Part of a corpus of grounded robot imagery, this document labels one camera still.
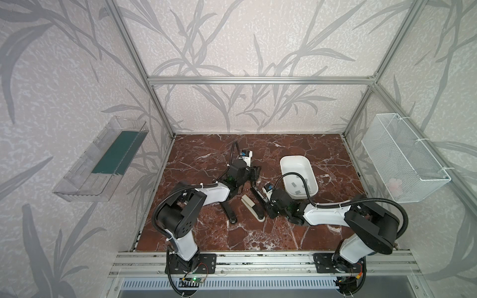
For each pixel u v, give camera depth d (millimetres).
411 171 614
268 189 792
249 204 868
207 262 735
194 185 529
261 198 899
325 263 736
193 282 713
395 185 738
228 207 865
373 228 442
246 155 806
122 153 646
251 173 821
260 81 963
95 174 637
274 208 789
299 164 1036
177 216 479
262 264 753
